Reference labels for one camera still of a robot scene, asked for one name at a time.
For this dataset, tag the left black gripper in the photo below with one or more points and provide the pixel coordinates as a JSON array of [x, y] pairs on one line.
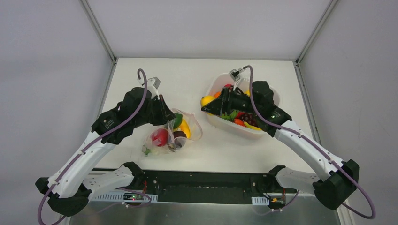
[[166, 113]]

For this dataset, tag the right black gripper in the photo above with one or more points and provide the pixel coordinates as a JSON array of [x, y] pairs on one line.
[[224, 101]]

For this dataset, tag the green toy avocado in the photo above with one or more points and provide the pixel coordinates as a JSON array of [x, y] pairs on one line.
[[178, 120]]

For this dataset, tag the yellow toy lemon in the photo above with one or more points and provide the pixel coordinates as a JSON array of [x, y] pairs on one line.
[[206, 100]]

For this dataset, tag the red toy tomato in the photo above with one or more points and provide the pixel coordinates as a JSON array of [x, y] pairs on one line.
[[159, 137]]

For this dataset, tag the orange toy mango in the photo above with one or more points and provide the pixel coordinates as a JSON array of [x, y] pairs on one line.
[[185, 128]]

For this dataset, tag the dark purple toy eggplant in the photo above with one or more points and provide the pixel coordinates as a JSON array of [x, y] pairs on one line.
[[179, 140]]

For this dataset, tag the clear zip top bag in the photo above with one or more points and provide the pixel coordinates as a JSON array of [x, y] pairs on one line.
[[195, 128]]

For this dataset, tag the white toy radish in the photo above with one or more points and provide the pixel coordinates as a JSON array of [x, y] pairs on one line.
[[150, 150]]

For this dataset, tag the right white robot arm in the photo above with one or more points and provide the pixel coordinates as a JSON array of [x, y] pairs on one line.
[[334, 179]]

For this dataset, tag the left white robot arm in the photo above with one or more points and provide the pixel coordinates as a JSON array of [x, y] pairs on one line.
[[69, 190]]

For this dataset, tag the orange toy tangerine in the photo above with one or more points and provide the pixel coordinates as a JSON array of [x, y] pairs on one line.
[[217, 94]]

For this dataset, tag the green toy leaf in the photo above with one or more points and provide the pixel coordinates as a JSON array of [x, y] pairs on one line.
[[231, 116]]

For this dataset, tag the white plastic basket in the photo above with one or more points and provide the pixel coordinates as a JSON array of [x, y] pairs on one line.
[[217, 84]]

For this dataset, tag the orange toy carrot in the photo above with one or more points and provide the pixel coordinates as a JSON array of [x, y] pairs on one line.
[[239, 122]]

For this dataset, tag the dark toy grapes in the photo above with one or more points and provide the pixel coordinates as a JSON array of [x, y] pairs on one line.
[[250, 119]]

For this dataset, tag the yellow toy banana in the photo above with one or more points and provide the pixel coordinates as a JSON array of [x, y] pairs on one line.
[[251, 126]]

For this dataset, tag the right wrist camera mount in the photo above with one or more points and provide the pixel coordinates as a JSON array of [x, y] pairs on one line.
[[238, 77]]

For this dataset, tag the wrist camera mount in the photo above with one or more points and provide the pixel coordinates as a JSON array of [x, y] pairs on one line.
[[238, 77], [152, 87]]

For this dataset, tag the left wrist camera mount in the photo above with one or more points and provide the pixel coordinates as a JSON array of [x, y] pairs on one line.
[[152, 87]]

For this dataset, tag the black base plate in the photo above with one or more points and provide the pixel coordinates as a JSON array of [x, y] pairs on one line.
[[208, 187]]

